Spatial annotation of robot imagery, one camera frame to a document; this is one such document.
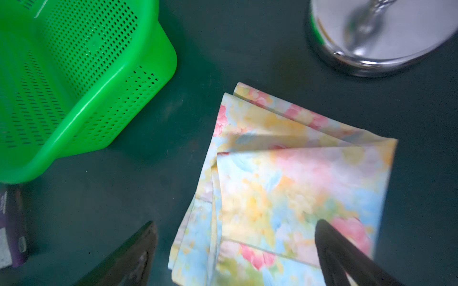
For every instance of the purple snack packet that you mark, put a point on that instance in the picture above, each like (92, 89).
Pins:
(14, 245)

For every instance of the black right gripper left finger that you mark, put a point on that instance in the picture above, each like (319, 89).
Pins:
(129, 264)

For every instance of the chrome cup holder stand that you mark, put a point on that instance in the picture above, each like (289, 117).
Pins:
(378, 38)

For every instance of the green plastic basket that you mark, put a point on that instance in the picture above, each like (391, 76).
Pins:
(73, 75)

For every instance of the pastel floral skirt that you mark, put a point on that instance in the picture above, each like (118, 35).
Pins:
(272, 171)

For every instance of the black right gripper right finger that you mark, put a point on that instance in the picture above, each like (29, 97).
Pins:
(340, 260)

